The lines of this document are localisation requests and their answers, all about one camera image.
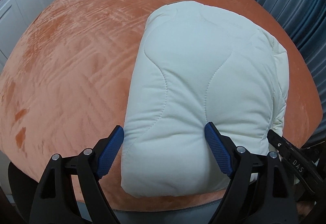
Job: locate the blue-grey curtain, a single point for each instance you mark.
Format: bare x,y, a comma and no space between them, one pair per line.
293,10

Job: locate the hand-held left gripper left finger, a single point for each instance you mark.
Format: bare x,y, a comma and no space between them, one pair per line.
109,152

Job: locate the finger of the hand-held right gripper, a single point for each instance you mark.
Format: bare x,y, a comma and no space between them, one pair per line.
285,149

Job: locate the cream quilted jacket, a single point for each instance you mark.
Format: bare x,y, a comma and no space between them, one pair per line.
198,91

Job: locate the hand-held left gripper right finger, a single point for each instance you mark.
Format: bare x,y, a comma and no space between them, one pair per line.
219,150

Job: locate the orange plush blanket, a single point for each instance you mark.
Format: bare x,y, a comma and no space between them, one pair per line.
76,61

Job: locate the grey bed footboard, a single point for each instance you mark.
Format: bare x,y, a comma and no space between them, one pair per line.
165,211

